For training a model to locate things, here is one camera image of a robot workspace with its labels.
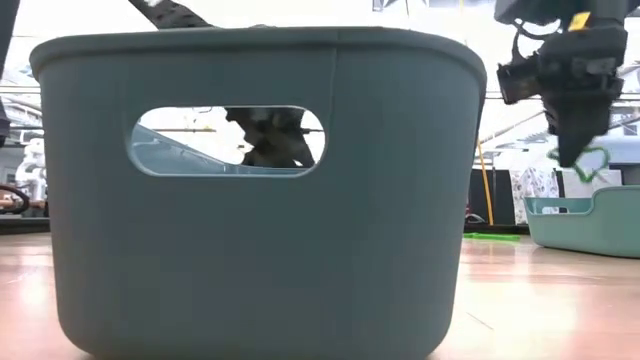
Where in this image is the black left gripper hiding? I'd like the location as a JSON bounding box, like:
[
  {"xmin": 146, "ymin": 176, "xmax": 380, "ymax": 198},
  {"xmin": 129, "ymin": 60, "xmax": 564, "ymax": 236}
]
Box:
[{"xmin": 223, "ymin": 106, "xmax": 317, "ymax": 169}]

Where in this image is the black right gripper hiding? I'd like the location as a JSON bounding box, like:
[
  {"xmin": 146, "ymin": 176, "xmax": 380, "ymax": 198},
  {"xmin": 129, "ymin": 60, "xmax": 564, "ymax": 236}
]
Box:
[{"xmin": 538, "ymin": 23, "xmax": 630, "ymax": 169}]

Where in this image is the white draped cloth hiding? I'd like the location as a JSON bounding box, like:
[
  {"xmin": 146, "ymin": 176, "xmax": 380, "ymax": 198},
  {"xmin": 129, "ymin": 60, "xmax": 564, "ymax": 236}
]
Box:
[{"xmin": 563, "ymin": 167, "xmax": 625, "ymax": 200}]

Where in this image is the patterned white cloth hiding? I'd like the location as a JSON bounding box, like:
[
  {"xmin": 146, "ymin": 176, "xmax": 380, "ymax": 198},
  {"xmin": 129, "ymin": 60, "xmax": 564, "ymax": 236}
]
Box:
[{"xmin": 509, "ymin": 166, "xmax": 560, "ymax": 225}]

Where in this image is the light teal plastic basket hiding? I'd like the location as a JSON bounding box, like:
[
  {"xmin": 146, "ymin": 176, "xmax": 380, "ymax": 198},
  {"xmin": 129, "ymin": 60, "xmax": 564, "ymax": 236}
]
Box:
[{"xmin": 523, "ymin": 185, "xmax": 640, "ymax": 260}]

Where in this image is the black computer case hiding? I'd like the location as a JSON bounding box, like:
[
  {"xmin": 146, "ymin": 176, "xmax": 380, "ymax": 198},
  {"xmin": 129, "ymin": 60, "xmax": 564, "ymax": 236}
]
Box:
[{"xmin": 468, "ymin": 168, "xmax": 517, "ymax": 226}]

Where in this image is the dark teal plastic basket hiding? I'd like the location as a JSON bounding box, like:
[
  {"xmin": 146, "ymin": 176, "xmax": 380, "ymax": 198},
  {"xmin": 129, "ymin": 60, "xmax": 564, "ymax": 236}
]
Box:
[{"xmin": 28, "ymin": 25, "xmax": 489, "ymax": 360}]

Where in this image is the black curved tube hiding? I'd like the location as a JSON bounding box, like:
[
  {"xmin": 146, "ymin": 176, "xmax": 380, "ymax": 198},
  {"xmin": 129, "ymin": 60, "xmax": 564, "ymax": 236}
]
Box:
[{"xmin": 0, "ymin": 183, "xmax": 31, "ymax": 216}]

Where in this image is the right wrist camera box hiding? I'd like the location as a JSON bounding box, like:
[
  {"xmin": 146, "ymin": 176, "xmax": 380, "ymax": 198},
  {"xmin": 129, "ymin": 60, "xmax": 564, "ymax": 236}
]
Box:
[{"xmin": 496, "ymin": 54, "xmax": 542, "ymax": 105}]

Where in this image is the yellow cable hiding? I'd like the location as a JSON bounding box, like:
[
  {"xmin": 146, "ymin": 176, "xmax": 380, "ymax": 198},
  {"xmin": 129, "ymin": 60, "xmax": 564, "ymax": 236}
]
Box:
[{"xmin": 473, "ymin": 137, "xmax": 496, "ymax": 226}]

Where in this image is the black metal table frame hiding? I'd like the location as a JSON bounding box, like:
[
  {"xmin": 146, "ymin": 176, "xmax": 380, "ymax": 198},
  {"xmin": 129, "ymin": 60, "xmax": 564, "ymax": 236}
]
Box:
[{"xmin": 0, "ymin": 215, "xmax": 531, "ymax": 236}]

